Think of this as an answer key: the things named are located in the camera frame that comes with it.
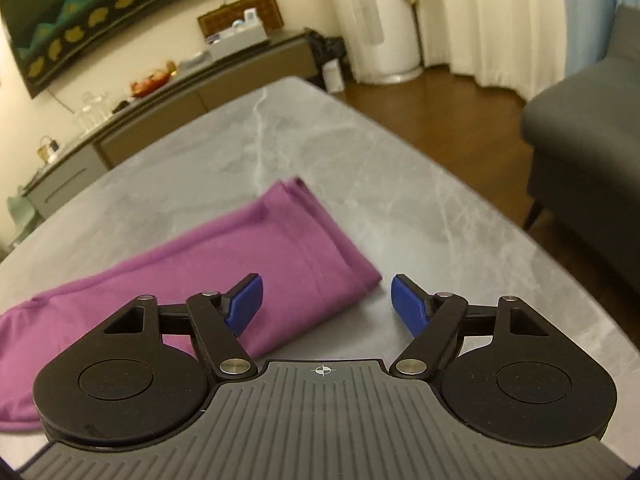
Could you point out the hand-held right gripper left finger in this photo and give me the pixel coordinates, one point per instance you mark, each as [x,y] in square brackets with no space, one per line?
[245,300]

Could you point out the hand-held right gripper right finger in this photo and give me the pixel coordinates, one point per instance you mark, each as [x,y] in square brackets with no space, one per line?
[407,305]

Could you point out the purple garment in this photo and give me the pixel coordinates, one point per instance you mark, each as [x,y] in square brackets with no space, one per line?
[250,245]

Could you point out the grey and brown sideboard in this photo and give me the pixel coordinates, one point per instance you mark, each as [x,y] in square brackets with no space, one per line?
[165,120]

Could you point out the small black item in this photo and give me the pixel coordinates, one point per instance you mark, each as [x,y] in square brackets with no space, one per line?
[121,106]

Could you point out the orange fruit bowl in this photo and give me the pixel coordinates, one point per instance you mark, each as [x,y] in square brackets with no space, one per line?
[150,85]

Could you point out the green child chair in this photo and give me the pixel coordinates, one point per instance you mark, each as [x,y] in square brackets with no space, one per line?
[22,220]

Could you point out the small white bin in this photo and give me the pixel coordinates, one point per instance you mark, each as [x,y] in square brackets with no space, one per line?
[334,77]

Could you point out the grey sofa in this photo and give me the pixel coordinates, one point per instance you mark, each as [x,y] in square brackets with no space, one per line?
[590,150]

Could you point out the grey storage tray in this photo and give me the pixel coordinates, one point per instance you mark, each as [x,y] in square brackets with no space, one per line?
[240,42]

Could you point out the white tower appliance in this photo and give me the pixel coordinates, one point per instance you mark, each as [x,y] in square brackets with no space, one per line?
[385,25]

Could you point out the cream curtain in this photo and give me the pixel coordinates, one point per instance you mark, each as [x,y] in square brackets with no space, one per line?
[490,20]

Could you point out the blue curtain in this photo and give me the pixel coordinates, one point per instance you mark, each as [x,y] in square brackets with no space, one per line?
[600,10]

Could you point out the dark framed wall picture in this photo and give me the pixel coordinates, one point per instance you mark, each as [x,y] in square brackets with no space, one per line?
[100,10]

